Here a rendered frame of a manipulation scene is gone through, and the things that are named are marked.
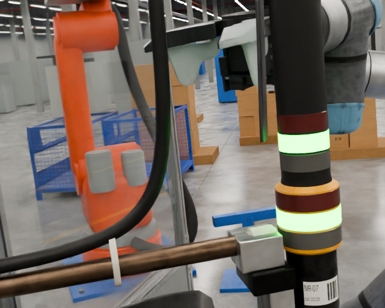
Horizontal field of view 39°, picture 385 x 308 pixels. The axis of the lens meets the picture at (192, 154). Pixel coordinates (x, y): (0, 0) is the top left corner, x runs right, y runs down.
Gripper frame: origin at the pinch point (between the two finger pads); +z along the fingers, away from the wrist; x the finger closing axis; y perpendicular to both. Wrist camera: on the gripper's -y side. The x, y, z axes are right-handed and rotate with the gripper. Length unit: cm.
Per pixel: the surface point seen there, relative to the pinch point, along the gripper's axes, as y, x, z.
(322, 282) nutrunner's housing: 15.8, -17.3, 8.7
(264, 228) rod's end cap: 11.9, -14.1, 10.1
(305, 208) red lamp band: 10.4, -16.7, 8.9
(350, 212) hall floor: 226, 199, -406
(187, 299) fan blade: 24.5, 0.0, 5.2
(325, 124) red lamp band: 5.5, -17.2, 6.3
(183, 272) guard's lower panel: 90, 90, -77
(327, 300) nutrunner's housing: 17.2, -17.5, 8.6
